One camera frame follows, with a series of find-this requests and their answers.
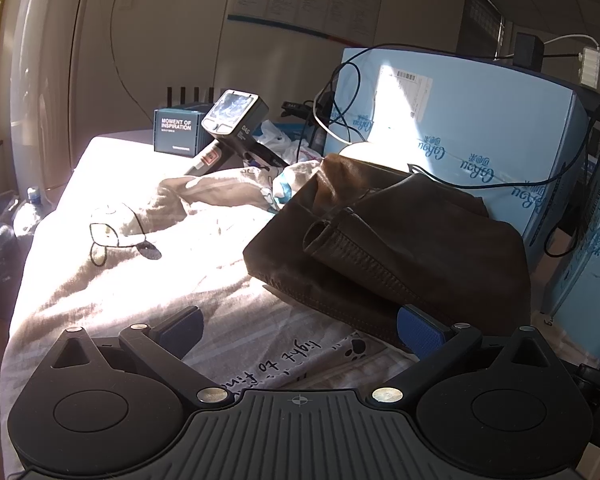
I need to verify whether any white power adapter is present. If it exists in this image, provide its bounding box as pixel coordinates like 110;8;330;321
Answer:
577;46;600;88

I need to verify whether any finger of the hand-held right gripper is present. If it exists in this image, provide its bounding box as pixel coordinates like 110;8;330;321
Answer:
244;141;292;169

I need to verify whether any black router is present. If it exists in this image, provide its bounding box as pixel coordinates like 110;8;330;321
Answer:
165;86;217;111

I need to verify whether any small light blue cardboard box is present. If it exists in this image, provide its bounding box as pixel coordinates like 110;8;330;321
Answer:
322;46;592;261

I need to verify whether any dark blue printed box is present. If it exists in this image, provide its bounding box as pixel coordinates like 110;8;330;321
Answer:
153;106;214;159

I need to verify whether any crumpled cartoon print cloth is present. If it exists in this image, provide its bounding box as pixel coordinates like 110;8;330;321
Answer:
157;157;331;216

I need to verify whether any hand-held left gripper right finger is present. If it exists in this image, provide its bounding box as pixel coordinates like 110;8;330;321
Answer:
371;305;561;406

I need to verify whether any white cable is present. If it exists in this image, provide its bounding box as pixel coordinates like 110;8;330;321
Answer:
542;34;600;51

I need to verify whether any white plastic bag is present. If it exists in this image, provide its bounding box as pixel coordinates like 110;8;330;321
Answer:
256;120;306;161

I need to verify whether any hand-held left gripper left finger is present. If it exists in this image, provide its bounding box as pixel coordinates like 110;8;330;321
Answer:
45;306;233;407

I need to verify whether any black power adapter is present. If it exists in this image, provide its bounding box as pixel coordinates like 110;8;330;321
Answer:
514;32;546;68

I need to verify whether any large light blue cardboard box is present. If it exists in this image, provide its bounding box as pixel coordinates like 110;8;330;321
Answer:
542;127;600;363

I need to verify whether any printed striped bed sheet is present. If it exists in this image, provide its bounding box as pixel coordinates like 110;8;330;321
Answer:
0;135;416;480

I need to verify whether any black cable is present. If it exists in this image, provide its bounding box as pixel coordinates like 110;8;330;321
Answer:
312;60;600;258

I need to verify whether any dark brown leather jacket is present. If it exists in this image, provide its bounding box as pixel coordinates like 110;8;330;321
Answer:
242;154;533;348

